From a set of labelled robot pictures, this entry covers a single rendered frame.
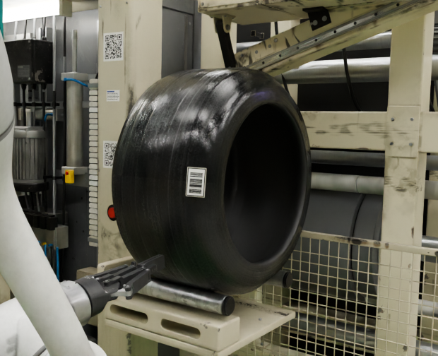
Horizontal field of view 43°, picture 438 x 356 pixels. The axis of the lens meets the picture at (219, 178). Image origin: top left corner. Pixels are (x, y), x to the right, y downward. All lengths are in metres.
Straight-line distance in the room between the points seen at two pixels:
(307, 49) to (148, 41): 0.45
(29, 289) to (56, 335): 0.08
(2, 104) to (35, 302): 0.29
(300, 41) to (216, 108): 0.55
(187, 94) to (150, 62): 0.35
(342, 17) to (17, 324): 1.15
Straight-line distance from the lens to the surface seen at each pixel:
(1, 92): 0.60
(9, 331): 0.97
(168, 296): 1.38
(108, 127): 1.57
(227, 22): 1.76
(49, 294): 0.78
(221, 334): 1.30
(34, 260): 0.76
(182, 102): 1.24
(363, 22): 1.61
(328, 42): 1.65
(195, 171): 1.15
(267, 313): 1.57
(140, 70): 1.55
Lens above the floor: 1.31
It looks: 5 degrees down
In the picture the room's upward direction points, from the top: 1 degrees clockwise
